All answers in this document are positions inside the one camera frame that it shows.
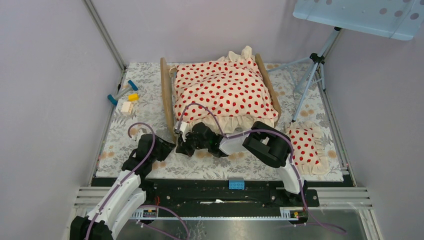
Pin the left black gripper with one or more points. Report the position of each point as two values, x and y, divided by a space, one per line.
166 148

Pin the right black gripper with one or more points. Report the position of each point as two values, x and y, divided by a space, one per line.
183 147

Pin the large strawberry print cushion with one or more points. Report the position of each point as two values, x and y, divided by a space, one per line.
226 94

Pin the wooden pet bed frame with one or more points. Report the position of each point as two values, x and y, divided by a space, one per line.
167 92

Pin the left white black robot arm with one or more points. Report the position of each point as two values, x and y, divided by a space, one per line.
128 192

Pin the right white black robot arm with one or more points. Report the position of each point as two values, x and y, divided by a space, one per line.
272 147

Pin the floral table mat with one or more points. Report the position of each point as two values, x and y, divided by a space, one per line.
202 165

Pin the beige wooden toy block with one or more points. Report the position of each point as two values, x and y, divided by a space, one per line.
127 108

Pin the blue toy brick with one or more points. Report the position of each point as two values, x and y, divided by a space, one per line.
236 183

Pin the yellow toy block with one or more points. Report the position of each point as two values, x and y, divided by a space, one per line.
133 97

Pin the small strawberry print pillow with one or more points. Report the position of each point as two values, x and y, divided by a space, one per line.
309 153

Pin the grey tripod stand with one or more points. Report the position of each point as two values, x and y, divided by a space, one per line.
313 75

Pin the light blue perforated tray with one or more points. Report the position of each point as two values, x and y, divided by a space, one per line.
393 19

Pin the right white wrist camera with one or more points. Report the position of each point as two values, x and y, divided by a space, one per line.
181 129

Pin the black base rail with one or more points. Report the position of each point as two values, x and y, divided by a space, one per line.
215 198

